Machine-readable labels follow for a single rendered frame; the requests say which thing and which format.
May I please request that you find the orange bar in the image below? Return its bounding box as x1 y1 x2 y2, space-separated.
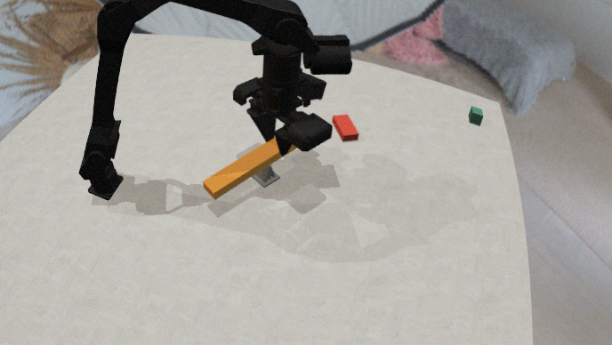
203 137 283 200

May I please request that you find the red rectangular block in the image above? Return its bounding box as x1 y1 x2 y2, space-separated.
332 115 359 141

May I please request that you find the small green cube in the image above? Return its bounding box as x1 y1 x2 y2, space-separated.
469 106 483 126

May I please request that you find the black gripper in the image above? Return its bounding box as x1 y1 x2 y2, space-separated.
233 75 333 156

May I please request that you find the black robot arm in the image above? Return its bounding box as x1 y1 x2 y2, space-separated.
79 0 352 200

